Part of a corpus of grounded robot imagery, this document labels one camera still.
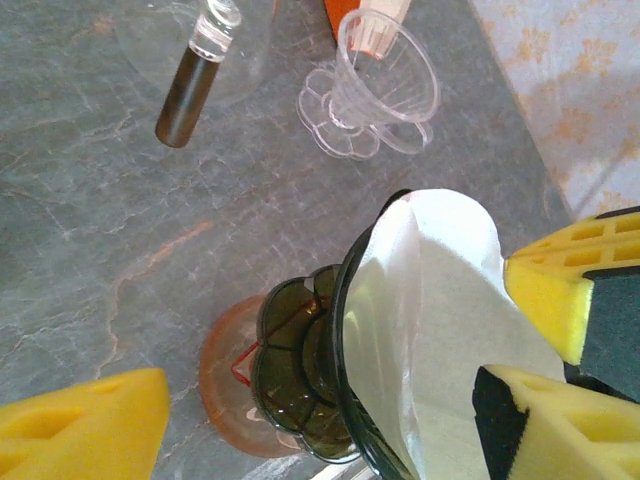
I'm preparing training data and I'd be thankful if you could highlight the white paper filter stack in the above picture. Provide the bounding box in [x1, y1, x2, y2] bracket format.
[357, 0, 414, 31]

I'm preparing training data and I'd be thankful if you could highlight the orange glass server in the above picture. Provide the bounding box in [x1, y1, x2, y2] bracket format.
[198, 294, 311, 459]

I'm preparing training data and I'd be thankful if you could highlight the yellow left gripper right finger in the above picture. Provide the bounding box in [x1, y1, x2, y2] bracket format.
[472, 363, 640, 480]

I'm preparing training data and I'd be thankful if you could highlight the clear glass server wood handle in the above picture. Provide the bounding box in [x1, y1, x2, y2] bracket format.
[112, 0, 275, 150]

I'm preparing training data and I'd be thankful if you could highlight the dark green plastic dripper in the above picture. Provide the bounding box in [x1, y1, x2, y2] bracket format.
[248, 188, 416, 480]

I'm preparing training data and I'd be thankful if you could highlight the orange coffee filter box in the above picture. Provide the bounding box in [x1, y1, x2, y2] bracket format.
[322, 0, 401, 61]

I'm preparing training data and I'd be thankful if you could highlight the clear plastic dripper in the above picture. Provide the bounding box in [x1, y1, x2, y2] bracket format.
[295, 7, 442, 162]

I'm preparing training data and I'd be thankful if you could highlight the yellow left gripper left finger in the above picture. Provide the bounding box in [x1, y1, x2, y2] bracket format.
[0, 367, 172, 480]

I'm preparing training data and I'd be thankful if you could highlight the white paper coffee filter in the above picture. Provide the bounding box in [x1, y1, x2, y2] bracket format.
[342, 188, 566, 480]

